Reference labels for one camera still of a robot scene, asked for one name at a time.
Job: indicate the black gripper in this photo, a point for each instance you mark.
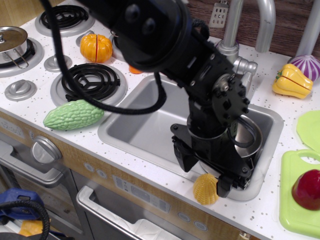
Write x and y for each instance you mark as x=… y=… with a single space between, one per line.
x=190 y=149

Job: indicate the yellow toy corn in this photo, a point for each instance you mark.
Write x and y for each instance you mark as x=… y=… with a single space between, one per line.
x=205 y=189

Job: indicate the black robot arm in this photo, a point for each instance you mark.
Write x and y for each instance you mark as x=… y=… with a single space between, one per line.
x=158 y=36

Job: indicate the steel pot in sink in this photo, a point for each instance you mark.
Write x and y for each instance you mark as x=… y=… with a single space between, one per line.
x=234 y=150

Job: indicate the grey toy sink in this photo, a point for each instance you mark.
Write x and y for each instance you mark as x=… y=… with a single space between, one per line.
x=149 y=137

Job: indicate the steel pot with lid left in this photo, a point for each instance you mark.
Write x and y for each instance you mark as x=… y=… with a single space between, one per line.
x=13 y=46

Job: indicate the red toy apple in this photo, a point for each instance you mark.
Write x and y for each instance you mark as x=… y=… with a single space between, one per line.
x=306 y=190

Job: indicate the silver toy faucet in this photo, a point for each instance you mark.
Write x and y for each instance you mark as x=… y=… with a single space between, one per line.
x=230 y=48

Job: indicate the green toy plate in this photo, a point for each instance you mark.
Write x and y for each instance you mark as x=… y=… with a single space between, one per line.
x=308 y=129

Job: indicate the yellow toy bell pepper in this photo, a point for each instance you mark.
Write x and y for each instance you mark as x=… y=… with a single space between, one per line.
x=290 y=81

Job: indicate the orange toy carrot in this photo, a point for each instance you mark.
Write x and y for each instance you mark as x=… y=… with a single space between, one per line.
x=134 y=70

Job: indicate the black front coil burner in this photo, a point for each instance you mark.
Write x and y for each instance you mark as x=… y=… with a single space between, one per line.
x=97 y=80

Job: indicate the black coil burner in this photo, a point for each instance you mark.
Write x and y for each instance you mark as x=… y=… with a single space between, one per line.
x=68 y=16
x=97 y=80

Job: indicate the green toy bitter gourd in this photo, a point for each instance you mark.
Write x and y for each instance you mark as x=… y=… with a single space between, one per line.
x=73 y=115

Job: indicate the purple toy onion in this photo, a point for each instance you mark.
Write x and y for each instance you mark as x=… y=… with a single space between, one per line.
x=308 y=65

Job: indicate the silver toy spatula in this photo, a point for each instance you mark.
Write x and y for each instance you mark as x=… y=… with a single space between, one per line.
x=219 y=14

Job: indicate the silver oven dial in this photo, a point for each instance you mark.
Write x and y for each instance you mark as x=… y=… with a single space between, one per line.
x=44 y=151

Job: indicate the orange toy pumpkin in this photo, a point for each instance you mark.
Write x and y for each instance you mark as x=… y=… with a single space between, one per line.
x=96 y=48

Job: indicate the silver stove knob middle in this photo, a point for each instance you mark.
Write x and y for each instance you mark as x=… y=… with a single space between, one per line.
x=51 y=64

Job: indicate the silver stove knob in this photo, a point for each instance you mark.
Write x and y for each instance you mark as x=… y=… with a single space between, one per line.
x=20 y=90
x=51 y=64

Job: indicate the silver stove knob front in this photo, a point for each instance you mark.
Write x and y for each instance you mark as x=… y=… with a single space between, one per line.
x=20 y=90

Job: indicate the black back left coil burner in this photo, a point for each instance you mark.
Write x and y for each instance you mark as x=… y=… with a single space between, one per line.
x=68 y=16

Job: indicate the silver dishwasher handle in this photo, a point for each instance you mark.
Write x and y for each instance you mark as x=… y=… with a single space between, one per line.
x=141 y=230

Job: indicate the grey post right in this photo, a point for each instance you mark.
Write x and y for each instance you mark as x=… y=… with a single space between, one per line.
x=311 y=31

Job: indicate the silver oven door handle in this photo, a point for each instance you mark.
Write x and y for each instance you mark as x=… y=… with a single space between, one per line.
x=50 y=179

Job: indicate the blue tool with black hose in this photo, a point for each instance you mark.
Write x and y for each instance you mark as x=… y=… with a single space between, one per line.
x=20 y=204

